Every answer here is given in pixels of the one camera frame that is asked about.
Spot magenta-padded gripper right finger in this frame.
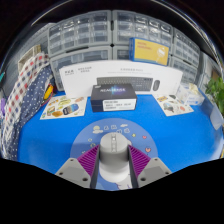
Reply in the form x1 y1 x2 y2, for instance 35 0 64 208
128 144 173 189

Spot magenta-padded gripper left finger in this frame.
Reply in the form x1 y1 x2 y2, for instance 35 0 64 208
54 144 101 190

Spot white computer mouse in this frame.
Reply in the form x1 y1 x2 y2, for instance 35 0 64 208
98 132 130 183

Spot sticker sheet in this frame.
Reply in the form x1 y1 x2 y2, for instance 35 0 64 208
39 95 88 121
152 93 195 118

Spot navy dotted cloth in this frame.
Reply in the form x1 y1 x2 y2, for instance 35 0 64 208
6 64 56 161

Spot yellow tool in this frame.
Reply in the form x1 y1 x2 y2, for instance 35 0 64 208
43 83 54 100

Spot small black box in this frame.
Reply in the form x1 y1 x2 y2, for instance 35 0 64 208
89 83 138 113

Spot long white keyboard box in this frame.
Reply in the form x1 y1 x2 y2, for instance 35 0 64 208
58 59 184 99

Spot green leafy plant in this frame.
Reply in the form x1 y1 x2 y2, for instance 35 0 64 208
203 76 224 118

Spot red white checkered cloth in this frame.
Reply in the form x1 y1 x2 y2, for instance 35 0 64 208
0 52 51 161

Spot yellow blue-framed box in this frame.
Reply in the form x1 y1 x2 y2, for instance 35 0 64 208
128 37 170 67

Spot beige open box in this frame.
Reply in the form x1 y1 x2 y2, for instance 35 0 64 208
17 44 43 74

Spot grey drawer cabinet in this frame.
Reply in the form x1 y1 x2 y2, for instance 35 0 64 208
111 9 175 64
168 28 202 86
47 9 113 92

